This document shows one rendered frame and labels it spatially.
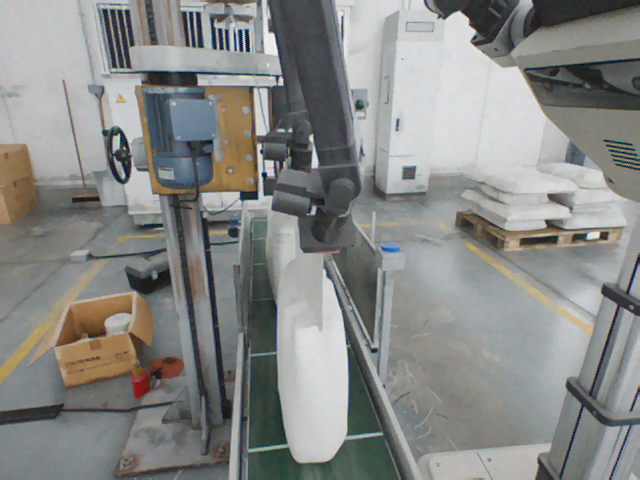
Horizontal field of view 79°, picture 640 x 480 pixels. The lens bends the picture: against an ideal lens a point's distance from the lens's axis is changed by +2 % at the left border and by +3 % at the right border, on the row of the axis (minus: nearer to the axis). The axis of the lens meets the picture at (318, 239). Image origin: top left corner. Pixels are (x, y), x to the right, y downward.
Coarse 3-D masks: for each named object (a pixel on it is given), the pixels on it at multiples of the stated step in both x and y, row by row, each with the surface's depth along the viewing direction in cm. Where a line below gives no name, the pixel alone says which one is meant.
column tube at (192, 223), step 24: (144, 0) 105; (168, 0) 106; (144, 24) 107; (168, 24) 108; (168, 216) 127; (192, 216) 128; (168, 240) 130; (192, 240) 131; (192, 264) 134; (192, 288) 137; (192, 360) 148; (216, 360) 151; (192, 384) 152; (216, 384) 153; (192, 408) 156; (216, 408) 157
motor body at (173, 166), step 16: (144, 96) 93; (160, 96) 92; (176, 96) 92; (192, 96) 95; (160, 112) 93; (160, 128) 94; (160, 144) 96; (176, 144) 96; (160, 160) 97; (176, 160) 96; (208, 160) 102; (160, 176) 99; (176, 176) 98; (192, 176) 99; (208, 176) 103
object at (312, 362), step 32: (320, 256) 77; (288, 288) 102; (320, 288) 80; (288, 320) 93; (320, 320) 82; (288, 352) 93; (320, 352) 90; (288, 384) 95; (320, 384) 92; (288, 416) 98; (320, 416) 95; (320, 448) 99
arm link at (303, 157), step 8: (288, 144) 97; (296, 144) 97; (304, 144) 97; (312, 144) 98; (288, 152) 100; (296, 152) 96; (304, 152) 96; (312, 152) 98; (296, 160) 98; (304, 160) 98
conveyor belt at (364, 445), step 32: (256, 224) 293; (256, 256) 235; (256, 288) 197; (256, 320) 169; (256, 352) 148; (256, 384) 132; (352, 384) 132; (256, 416) 119; (352, 416) 119; (256, 448) 109; (288, 448) 109; (352, 448) 109; (384, 448) 109
